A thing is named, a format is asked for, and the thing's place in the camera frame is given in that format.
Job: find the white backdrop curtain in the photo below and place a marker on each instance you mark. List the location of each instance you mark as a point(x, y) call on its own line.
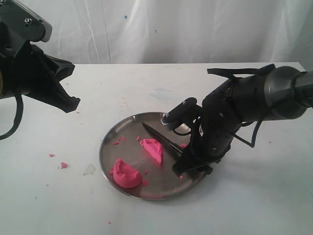
point(178, 31)

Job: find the large pink dough crumb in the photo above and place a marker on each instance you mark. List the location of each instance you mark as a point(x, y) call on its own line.
point(63, 165)

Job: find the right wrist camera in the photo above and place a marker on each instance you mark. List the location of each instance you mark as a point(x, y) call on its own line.
point(184, 113)

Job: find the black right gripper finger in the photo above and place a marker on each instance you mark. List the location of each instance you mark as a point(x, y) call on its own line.
point(183, 165)
point(177, 150)

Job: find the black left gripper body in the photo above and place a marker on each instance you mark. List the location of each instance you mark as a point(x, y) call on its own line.
point(24, 72)

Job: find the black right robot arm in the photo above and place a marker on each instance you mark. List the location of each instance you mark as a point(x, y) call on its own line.
point(248, 96)

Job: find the black knife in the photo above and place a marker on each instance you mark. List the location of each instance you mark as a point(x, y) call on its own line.
point(157, 135)

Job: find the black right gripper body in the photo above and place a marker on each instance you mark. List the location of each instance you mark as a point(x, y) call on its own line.
point(219, 119)

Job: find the round steel plate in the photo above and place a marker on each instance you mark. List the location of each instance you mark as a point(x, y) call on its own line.
point(123, 141)

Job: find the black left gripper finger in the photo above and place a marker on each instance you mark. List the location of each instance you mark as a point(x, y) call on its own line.
point(49, 91)
point(59, 67)

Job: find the pink clay half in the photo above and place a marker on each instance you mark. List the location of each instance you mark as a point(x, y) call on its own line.
point(154, 148)

